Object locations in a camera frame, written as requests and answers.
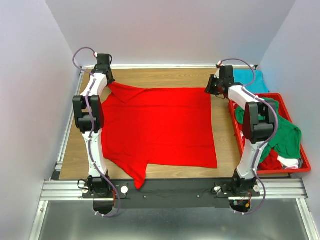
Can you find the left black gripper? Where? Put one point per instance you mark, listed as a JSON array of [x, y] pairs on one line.
[[112, 79]]

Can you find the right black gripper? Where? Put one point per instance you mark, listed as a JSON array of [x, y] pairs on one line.
[[208, 89]]

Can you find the red t-shirt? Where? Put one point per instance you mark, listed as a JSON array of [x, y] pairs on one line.
[[159, 126], [269, 160]]

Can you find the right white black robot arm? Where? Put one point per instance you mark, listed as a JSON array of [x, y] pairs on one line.
[[259, 126]]

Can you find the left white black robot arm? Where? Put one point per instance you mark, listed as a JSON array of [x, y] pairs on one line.
[[89, 119]]

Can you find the folded blue t-shirt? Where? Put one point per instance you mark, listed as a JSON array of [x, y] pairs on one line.
[[245, 77]]

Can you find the green t-shirt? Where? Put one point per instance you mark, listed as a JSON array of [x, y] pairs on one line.
[[287, 141]]

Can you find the red t-shirt in bin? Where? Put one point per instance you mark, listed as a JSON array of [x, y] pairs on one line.
[[269, 160]]

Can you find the white t-shirt in bin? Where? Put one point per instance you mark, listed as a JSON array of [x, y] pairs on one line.
[[289, 163]]

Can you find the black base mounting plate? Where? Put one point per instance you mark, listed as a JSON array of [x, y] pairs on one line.
[[121, 194]]

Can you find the aluminium rail frame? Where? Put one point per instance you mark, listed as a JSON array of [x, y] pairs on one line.
[[63, 214]]

